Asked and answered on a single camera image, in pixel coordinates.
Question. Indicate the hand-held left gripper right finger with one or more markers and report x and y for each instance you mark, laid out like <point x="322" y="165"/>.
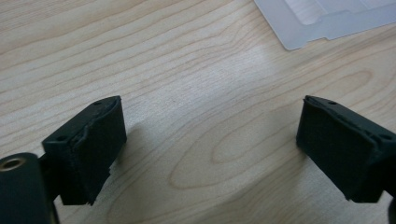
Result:
<point x="342" y="155"/>

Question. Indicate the clear plastic bag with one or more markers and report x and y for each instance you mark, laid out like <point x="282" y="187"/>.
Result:
<point x="323" y="21"/>

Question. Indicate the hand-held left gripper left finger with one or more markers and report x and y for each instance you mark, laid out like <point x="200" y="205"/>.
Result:
<point x="90" y="149"/>

